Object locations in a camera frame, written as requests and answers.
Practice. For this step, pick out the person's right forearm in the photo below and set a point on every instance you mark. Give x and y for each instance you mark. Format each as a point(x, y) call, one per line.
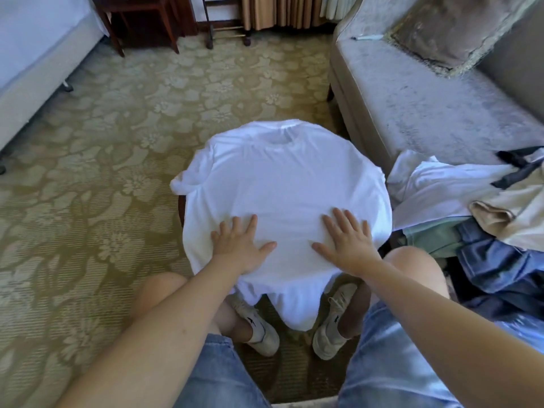
point(459, 335)

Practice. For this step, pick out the white sneaker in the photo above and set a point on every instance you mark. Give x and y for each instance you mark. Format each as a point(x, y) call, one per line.
point(259, 331)
point(333, 327)

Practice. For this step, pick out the grey velvet chaise sofa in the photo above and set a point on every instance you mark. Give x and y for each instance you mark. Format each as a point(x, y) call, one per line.
point(408, 106)

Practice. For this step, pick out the beige curtain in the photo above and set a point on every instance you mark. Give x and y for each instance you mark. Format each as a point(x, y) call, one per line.
point(285, 8)

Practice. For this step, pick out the plain white T-shirt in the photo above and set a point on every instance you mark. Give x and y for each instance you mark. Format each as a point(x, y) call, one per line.
point(289, 182)

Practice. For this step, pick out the person's right hand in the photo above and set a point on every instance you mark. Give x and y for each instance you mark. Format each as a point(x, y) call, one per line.
point(350, 244)

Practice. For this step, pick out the dark wooden wall panel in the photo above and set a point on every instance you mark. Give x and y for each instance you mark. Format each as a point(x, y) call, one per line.
point(187, 11)

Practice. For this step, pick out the pile of clothes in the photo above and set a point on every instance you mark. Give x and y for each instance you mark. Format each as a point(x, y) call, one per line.
point(476, 216)

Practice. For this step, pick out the person's right leg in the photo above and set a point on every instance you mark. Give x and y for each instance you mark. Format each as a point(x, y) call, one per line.
point(416, 267)

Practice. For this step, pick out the white bed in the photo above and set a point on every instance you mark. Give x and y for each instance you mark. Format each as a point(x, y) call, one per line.
point(34, 46)

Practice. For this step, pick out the round wooden table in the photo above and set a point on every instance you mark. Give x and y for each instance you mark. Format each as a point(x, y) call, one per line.
point(181, 210)

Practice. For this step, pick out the person's left forearm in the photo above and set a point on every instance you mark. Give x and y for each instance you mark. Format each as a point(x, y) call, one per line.
point(153, 344)

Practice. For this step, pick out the white sheer curtain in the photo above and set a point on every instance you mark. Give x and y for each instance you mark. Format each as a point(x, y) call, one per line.
point(338, 6)

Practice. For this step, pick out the small white flat object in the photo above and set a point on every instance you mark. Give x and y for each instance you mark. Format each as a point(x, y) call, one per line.
point(368, 36)

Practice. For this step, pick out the person's left hand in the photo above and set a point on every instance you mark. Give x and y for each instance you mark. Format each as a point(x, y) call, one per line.
point(238, 249)

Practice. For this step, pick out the dark wooden nightstand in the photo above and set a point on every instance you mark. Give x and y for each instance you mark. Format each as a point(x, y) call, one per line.
point(136, 8)

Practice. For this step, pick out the black valet stand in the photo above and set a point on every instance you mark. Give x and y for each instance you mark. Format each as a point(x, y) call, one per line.
point(225, 31)

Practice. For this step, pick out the blue denim shorts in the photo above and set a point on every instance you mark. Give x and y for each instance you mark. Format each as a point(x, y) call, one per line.
point(382, 369)

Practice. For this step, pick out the brown fringed cushion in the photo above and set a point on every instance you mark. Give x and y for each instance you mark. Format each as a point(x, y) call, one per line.
point(463, 29)

